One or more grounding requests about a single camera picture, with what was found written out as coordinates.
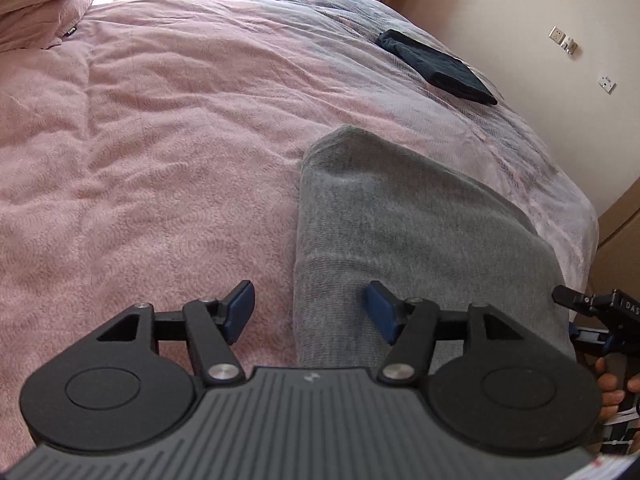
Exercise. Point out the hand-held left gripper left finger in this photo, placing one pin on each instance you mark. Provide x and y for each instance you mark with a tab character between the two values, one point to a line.
239	310

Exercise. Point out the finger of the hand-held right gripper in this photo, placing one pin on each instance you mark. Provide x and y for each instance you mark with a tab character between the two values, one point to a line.
577	302
587	342

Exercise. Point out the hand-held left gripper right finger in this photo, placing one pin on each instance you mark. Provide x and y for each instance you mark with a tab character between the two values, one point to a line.
381	310

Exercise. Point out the grey sweatpants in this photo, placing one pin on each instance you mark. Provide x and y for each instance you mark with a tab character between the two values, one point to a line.
400	220

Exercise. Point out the dark blue garment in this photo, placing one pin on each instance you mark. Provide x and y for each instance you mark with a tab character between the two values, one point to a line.
440	67

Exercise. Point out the person's right hand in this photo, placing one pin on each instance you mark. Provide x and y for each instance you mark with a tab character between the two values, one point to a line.
609	400

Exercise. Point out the light wooden furniture panel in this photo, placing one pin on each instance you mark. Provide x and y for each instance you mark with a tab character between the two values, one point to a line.
620	220

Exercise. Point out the pink grey herringbone bed blanket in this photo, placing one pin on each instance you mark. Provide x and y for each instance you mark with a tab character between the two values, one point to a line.
150	160

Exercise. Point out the pink pillow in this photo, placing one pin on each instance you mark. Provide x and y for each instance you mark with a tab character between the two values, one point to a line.
40	5

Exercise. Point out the white wall outlet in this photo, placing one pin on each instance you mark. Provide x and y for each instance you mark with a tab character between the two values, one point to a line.
607	84

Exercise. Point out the wall outlet with plug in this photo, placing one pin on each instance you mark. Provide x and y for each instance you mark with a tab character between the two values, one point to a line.
562	39

